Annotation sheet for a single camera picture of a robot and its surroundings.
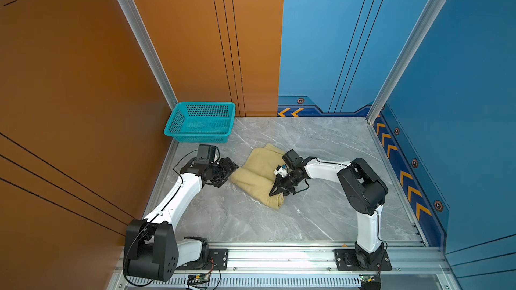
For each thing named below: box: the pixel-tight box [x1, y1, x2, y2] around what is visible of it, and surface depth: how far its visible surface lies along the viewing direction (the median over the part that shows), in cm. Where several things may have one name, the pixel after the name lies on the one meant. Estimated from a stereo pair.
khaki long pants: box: [229, 143, 285, 211], surface depth 89 cm
